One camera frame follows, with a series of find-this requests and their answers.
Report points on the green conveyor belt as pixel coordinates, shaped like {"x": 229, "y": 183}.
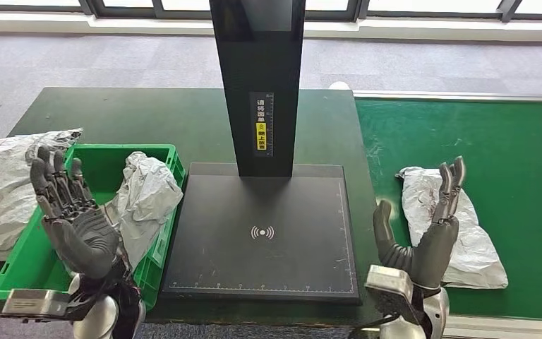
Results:
{"x": 509, "y": 140}

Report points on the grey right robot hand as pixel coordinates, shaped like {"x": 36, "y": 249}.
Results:
{"x": 432, "y": 257}

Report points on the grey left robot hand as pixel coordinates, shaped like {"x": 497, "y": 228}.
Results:
{"x": 84, "y": 243}

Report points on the small white round cap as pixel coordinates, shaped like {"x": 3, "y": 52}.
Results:
{"x": 339, "y": 85}

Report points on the grey parcel bag red lettering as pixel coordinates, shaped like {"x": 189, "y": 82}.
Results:
{"x": 149, "y": 196}

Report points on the large crumpled grey parcel bag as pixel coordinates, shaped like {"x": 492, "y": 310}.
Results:
{"x": 0, "y": 196}

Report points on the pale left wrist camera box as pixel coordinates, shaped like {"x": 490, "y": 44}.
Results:
{"x": 32, "y": 301}

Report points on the black inbound scanning machine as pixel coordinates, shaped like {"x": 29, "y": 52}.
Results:
{"x": 261, "y": 70}

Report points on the grey parcel bag brown stain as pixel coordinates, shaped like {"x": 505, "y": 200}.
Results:
{"x": 476, "y": 252}

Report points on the green plastic crate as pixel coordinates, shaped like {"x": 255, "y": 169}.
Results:
{"x": 32, "y": 266}

